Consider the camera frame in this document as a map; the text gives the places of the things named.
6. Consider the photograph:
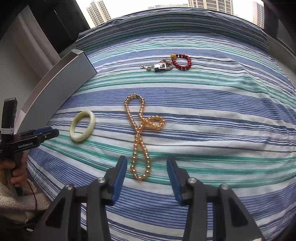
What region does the striped bed sheet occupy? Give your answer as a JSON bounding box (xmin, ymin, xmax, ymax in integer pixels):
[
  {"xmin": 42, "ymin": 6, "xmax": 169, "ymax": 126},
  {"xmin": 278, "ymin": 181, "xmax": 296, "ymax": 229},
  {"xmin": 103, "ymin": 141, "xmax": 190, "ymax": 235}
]
[{"xmin": 28, "ymin": 33, "xmax": 295, "ymax": 240}]

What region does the white cardboard box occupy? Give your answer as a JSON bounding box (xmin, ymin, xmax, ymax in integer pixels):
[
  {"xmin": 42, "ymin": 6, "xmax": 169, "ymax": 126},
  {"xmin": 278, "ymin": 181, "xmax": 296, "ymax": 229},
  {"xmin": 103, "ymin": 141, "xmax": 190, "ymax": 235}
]
[{"xmin": 15, "ymin": 49, "xmax": 97, "ymax": 133}]

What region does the golden pearl necklace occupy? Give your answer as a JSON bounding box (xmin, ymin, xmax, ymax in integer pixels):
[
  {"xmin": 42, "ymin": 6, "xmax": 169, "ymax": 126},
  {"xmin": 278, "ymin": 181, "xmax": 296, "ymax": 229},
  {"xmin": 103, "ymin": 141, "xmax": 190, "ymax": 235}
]
[{"xmin": 124, "ymin": 93, "xmax": 166, "ymax": 182}]

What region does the white fleece sleeve left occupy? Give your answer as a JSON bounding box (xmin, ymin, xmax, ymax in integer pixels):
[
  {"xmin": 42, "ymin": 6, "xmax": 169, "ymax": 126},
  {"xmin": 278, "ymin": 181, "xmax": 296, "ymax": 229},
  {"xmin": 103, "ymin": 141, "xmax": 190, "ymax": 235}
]
[{"xmin": 1, "ymin": 179, "xmax": 51, "ymax": 223}]

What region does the red bead bracelet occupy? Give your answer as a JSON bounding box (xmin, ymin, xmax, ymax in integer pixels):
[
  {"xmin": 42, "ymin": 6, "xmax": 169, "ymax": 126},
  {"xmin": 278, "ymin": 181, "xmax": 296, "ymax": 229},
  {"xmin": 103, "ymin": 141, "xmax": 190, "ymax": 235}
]
[{"xmin": 170, "ymin": 54, "xmax": 193, "ymax": 71}]

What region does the left hand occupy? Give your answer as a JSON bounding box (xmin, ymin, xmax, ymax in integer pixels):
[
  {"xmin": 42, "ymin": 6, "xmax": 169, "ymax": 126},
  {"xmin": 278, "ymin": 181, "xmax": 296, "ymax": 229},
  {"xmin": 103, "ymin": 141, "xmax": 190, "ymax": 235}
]
[{"xmin": 0, "ymin": 153, "xmax": 28, "ymax": 187}]

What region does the striped pillow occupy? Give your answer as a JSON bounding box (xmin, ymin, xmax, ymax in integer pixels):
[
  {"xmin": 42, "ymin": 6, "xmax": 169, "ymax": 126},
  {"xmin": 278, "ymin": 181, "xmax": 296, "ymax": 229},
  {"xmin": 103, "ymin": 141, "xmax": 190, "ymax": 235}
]
[{"xmin": 76, "ymin": 8, "xmax": 269, "ymax": 52}]

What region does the white curtain left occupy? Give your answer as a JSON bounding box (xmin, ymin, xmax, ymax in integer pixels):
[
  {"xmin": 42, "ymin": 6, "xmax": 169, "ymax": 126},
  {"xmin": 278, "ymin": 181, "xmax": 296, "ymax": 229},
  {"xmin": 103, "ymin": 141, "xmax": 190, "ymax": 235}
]
[{"xmin": 9, "ymin": 9, "xmax": 61, "ymax": 77}]

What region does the pale jade bangle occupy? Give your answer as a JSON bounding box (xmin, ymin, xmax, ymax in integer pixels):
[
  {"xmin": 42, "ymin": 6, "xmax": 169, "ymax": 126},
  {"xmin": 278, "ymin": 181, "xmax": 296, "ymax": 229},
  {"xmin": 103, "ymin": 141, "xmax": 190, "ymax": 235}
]
[{"xmin": 69, "ymin": 110, "xmax": 96, "ymax": 143}]

